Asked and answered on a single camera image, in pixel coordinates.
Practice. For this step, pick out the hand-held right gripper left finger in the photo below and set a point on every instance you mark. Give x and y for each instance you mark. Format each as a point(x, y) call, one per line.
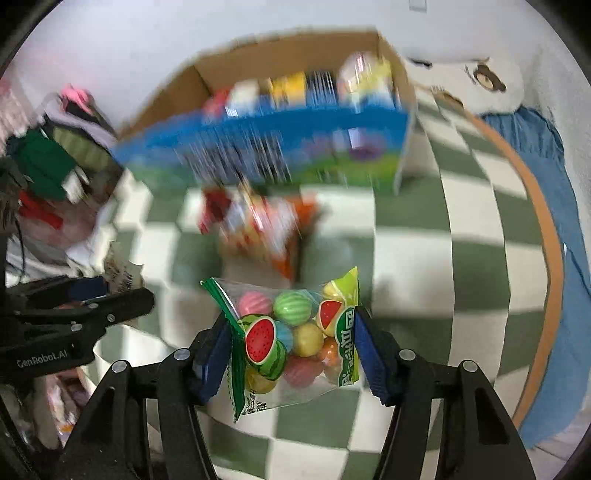
point(213, 364)

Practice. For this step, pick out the white bear print pillow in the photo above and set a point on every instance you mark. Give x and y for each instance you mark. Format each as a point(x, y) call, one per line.
point(461, 87)

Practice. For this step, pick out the green white checkered blanket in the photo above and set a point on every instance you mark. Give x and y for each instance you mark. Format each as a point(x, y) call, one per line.
point(461, 277)

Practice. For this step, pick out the pink garment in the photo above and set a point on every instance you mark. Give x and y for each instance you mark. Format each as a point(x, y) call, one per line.
point(76, 96)

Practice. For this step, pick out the blue bedsheet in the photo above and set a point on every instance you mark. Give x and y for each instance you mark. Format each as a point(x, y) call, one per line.
point(572, 323)

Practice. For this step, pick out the white wall switch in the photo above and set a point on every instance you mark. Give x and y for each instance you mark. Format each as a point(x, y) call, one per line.
point(418, 3)

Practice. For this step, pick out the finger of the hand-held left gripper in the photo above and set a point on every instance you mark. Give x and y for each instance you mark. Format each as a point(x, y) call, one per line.
point(120, 307)
point(83, 288)

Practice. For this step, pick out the olive puffer jacket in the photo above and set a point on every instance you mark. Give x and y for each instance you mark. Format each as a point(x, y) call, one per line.
point(87, 141)

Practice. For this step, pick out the clear bag of colourful gumballs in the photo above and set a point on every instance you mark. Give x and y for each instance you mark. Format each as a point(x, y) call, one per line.
point(300, 332)

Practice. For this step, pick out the pink panda snack packet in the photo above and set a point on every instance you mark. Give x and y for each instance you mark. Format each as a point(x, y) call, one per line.
point(263, 226)

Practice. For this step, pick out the dark green garment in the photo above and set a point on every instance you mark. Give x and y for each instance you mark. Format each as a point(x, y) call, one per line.
point(41, 161)

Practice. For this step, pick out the blue printed cardboard box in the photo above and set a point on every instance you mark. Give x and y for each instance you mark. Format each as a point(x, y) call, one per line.
point(277, 147)

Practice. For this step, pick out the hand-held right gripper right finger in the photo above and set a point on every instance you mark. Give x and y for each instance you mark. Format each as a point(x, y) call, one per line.
point(376, 360)

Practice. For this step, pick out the red garment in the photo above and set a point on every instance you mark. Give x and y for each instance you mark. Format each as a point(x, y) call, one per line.
point(39, 212)

